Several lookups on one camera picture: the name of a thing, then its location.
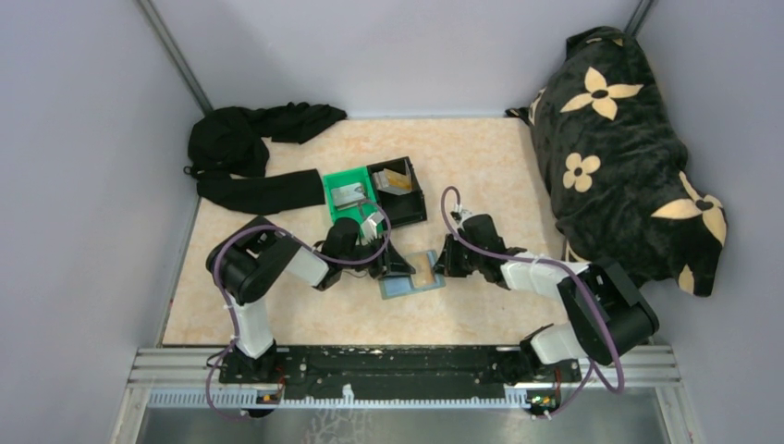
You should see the black cloth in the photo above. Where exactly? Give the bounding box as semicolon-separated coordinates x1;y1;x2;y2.
183;102;347;216

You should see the green plastic bin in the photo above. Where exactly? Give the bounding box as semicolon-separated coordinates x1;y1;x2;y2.
323;167;380;224

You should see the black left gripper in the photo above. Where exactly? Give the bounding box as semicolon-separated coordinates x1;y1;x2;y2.
340;232;417;281

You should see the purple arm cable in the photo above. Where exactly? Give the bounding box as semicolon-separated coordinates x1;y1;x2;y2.
440;185;627;420
204;199;393;422

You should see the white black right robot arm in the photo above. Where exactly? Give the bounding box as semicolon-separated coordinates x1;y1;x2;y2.
434;206;659;381

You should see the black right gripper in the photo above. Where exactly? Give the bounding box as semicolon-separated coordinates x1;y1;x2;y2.
431;234;484;278

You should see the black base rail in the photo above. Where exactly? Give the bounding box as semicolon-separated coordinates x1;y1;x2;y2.
214;345;582;401

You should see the aluminium frame rail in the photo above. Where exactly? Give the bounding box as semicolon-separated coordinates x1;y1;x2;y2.
125;344;682;411

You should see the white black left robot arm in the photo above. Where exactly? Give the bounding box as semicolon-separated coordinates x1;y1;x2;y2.
205;211;416;384

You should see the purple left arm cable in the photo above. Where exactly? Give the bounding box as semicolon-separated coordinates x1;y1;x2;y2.
204;199;393;422

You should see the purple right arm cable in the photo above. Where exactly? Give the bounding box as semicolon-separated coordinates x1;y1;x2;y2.
440;185;627;420

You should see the gold credit card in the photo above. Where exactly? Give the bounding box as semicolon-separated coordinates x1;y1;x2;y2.
386;170;411;191

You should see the card stack in green bin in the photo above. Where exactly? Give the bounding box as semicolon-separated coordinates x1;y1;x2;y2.
330;182;367;211

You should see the sage green card holder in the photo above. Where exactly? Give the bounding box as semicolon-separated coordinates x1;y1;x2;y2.
379;250;446;300

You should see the black floral blanket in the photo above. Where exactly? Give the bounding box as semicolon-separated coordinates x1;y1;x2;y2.
506;26;728;298

